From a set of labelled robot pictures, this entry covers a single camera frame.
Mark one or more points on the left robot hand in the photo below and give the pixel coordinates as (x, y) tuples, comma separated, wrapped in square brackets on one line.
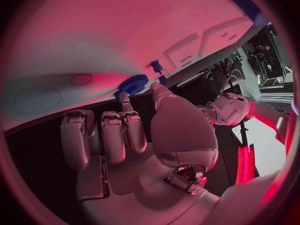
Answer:
[(206, 114)]

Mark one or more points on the blue gear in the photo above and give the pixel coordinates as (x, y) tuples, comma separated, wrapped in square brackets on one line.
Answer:
[(134, 84)]

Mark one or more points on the white task board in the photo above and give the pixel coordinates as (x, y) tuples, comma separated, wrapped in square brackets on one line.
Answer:
[(112, 31)]

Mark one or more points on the blue peg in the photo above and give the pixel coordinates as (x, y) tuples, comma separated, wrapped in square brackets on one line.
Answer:
[(155, 64)]

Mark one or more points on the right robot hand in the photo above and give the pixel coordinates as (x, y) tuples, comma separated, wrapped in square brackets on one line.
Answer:
[(178, 135)]

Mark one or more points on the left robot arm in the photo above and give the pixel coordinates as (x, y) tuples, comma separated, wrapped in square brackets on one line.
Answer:
[(230, 109)]

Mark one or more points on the workshop equipment rack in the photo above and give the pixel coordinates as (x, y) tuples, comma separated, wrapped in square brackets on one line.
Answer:
[(267, 60)]

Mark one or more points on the blue plug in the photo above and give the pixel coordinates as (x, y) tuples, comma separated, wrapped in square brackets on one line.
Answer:
[(162, 79)]

